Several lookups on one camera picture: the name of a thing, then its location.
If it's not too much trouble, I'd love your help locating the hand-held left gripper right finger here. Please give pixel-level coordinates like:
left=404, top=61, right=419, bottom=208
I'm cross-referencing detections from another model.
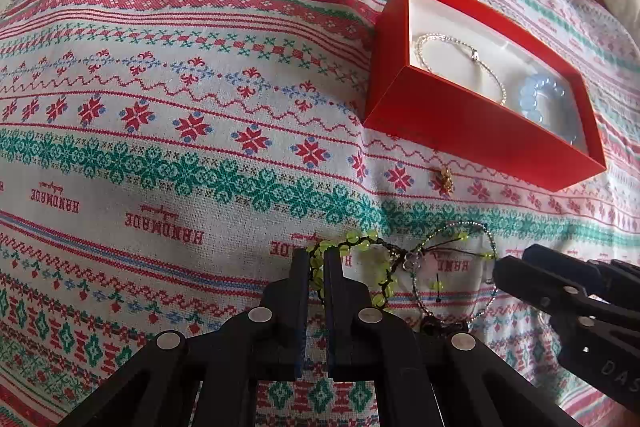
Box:
left=323, top=251, right=584, bottom=427

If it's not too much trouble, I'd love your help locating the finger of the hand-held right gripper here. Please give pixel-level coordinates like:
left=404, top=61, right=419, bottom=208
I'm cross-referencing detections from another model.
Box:
left=522, top=244, right=640, bottom=312
left=492, top=255, right=640, bottom=408

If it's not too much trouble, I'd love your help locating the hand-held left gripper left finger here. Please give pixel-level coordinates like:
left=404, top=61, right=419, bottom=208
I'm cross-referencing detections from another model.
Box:
left=60, top=249, right=310, bottom=427

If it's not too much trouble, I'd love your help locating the yellow-green bead bracelet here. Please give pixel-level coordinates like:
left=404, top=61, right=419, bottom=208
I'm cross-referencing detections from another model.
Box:
left=306, top=229, right=402, bottom=314

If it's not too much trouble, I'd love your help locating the thin dark beaded bracelet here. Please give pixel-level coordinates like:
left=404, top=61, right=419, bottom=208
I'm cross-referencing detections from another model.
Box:
left=400, top=220, right=499, bottom=323

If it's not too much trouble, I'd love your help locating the red jewelry box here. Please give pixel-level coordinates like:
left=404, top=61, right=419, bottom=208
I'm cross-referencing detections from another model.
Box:
left=363, top=0, right=607, bottom=192

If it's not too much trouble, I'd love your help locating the dark bead cluster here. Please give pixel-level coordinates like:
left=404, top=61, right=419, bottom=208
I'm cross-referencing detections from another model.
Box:
left=420, top=314, right=471, bottom=336

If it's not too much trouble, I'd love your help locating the small gold charm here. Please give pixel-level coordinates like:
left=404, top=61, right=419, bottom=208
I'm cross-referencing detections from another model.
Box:
left=432, top=167, right=456, bottom=196

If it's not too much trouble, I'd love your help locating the patterned red green blanket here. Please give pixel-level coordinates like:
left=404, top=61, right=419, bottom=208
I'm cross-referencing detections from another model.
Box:
left=0, top=0, right=640, bottom=427

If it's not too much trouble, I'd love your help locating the pale blue bead bracelet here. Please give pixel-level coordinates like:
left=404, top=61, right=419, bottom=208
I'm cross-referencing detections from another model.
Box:
left=509, top=74, right=584, bottom=144

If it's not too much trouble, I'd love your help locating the silver chain bracelet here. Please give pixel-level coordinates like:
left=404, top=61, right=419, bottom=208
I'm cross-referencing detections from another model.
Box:
left=412, top=33, right=508, bottom=106

